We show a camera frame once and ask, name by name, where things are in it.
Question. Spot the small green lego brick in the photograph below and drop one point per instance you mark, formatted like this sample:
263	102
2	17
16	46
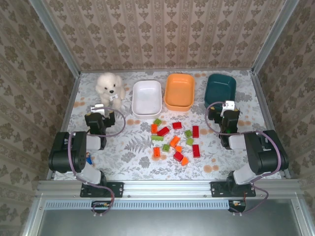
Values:
188	133
166	147
157	121
189	141

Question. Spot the green lego piece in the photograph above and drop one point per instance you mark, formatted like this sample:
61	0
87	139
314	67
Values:
156	138

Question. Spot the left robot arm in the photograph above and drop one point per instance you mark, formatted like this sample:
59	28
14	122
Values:
61	152

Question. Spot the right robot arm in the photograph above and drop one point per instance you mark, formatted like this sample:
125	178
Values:
265	152

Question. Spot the teal rectangular plastic container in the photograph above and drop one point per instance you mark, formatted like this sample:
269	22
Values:
220	89

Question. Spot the white plush dog toy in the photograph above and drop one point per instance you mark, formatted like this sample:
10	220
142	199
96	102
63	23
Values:
108	86

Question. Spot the blue tissue packet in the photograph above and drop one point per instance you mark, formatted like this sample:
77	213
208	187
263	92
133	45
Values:
89	159

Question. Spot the white rectangular plastic container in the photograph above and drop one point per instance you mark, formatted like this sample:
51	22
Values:
147	99

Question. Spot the orange rectangular plastic container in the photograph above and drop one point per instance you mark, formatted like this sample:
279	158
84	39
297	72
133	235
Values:
179	91

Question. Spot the small orange lego brick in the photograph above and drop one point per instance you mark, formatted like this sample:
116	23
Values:
178	148
184	161

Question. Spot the long red lego brick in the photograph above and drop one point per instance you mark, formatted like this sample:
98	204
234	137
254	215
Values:
163	131

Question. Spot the grey metal plate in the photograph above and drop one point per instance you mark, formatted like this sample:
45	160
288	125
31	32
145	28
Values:
167	223

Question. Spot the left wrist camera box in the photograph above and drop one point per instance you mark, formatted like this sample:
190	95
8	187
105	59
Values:
97	108

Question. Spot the aluminium table side rail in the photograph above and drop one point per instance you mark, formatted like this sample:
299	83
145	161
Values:
264	105
67	110

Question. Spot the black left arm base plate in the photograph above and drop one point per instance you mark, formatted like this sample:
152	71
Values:
115	189

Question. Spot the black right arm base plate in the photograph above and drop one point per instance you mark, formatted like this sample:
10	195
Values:
219	189

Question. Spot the aluminium mounting rail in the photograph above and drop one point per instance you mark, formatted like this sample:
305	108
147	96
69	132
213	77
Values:
167	188

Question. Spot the aluminium frame post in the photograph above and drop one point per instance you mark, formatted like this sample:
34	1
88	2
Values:
55	37
273	37

